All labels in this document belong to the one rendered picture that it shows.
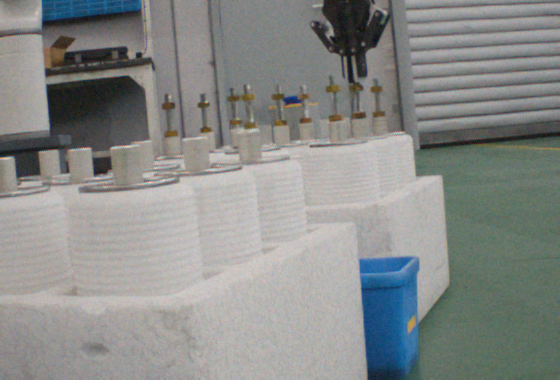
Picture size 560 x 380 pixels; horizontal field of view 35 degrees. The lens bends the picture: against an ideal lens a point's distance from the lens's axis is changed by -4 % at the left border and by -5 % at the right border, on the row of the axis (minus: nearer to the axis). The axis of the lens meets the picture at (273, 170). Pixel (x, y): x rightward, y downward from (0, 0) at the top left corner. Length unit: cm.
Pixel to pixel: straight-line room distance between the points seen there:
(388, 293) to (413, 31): 569
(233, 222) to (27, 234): 17
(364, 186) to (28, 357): 61
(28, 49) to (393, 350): 81
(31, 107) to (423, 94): 527
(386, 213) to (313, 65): 544
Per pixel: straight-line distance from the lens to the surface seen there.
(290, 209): 85
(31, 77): 151
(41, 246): 70
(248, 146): 87
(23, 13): 155
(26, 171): 148
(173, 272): 64
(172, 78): 645
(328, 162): 114
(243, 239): 75
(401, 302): 98
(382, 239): 110
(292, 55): 650
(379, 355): 100
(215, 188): 73
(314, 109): 162
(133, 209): 63
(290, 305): 75
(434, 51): 665
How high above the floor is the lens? 29
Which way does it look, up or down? 3 degrees down
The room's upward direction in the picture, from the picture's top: 5 degrees counter-clockwise
